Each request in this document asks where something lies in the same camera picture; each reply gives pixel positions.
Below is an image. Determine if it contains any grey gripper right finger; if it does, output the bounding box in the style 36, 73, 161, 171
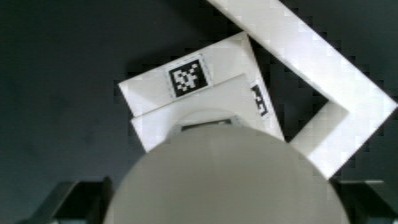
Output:
331, 179, 398, 224

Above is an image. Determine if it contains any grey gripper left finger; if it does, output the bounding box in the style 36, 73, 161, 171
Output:
22, 177, 113, 224

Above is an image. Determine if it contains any white lamp bulb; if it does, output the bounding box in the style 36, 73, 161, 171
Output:
104, 125, 349, 224

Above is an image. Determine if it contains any white lamp base with tags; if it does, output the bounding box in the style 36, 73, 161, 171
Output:
118, 33, 282, 150

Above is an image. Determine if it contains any white right fence block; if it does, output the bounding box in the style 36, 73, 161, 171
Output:
289, 100, 398, 178

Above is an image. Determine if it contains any white front fence bar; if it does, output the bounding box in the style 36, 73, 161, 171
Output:
207, 0, 398, 111

